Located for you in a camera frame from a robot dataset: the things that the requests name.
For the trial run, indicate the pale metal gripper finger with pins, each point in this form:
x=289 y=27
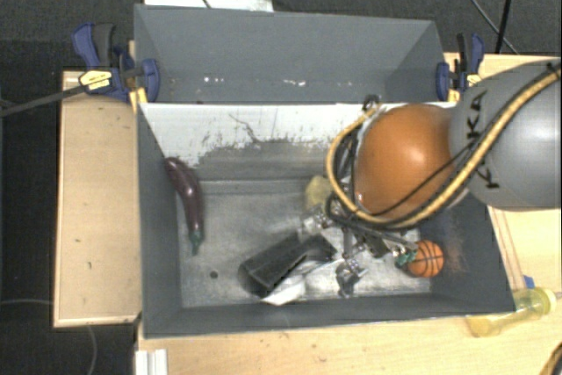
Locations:
x=349 y=273
x=317 y=222

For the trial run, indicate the purple toy eggplant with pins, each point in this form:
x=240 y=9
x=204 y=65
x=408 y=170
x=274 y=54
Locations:
x=189 y=193

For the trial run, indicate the pale wood flat board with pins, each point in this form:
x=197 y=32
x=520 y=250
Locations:
x=98 y=206

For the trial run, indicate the white flat packet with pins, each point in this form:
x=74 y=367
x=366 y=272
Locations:
x=287 y=292

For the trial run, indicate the clear yellow plastic bottle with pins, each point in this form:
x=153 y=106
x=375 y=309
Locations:
x=522 y=307

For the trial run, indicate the small orange basketball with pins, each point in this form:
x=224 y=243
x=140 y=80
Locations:
x=427 y=260

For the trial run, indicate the pale yellow round object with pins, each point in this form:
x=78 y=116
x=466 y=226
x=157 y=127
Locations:
x=317 y=191

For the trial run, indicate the black rectangular box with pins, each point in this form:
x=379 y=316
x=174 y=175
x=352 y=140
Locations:
x=281 y=261

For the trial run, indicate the grey metal bin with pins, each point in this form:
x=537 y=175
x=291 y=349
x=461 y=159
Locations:
x=272 y=52

